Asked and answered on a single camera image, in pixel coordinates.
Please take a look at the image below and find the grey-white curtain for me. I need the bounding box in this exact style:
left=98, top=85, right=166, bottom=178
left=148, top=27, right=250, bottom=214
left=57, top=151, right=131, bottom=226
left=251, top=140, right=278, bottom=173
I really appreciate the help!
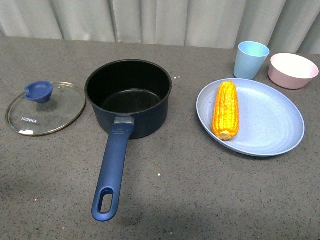
left=0, top=0, right=320, bottom=54

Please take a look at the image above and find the dark blue saucepan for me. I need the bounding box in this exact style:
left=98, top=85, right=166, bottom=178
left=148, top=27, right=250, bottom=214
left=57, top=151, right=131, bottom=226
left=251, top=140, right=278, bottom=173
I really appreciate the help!
left=85, top=59, right=172, bottom=222

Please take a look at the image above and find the glass lid blue knob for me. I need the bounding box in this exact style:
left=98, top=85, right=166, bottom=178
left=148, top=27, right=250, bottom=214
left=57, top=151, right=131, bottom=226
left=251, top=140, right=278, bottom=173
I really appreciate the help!
left=5, top=81, right=86, bottom=137

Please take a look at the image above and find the pink bowl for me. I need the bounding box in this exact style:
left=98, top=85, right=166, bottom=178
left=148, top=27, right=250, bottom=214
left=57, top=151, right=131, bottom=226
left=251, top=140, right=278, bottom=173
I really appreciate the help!
left=268, top=53, right=320, bottom=90

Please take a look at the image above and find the light blue plate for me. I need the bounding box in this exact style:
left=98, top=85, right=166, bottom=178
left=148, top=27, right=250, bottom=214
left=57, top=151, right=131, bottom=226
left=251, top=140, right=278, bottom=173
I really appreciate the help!
left=196, top=78, right=305, bottom=157

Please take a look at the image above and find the light blue cup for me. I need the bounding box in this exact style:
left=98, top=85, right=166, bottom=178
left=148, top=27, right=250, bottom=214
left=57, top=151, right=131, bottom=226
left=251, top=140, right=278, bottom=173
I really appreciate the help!
left=233, top=41, right=270, bottom=80

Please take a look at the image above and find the yellow corn cob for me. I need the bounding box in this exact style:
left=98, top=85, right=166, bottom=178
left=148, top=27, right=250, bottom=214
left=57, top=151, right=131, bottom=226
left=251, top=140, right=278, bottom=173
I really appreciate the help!
left=212, top=81, right=240, bottom=141

